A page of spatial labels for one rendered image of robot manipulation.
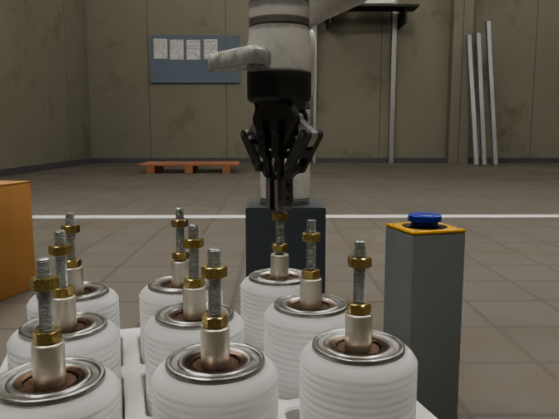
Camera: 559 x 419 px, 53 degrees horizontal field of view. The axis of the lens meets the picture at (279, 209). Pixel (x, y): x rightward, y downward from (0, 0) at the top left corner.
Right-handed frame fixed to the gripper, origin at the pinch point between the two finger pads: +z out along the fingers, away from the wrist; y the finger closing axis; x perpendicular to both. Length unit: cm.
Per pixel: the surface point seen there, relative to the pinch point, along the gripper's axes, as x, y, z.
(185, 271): 11.1, 3.5, 8.4
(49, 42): -196, 708, -124
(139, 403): 21.5, -6.1, 17.4
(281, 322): 9.2, -11.7, 10.8
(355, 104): -614, 569, -54
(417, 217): -12.1, -11.0, 2.7
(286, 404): 11.1, -14.7, 17.4
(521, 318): -82, 11, 36
